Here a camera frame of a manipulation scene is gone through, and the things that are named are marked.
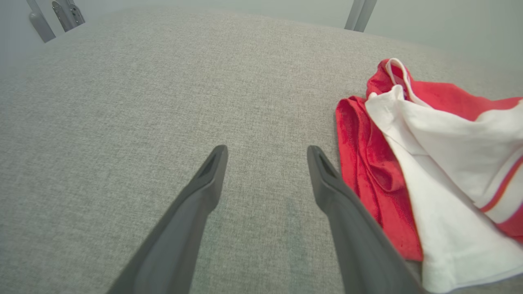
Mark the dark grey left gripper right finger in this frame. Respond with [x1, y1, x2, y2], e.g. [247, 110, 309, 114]
[307, 145, 426, 294]

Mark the grey metal frame with bracket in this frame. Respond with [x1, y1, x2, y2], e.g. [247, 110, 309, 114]
[25, 0, 86, 43]

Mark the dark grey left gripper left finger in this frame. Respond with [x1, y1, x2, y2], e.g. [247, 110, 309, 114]
[107, 145, 228, 294]

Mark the red and white garment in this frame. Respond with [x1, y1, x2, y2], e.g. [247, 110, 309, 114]
[335, 58, 523, 294]

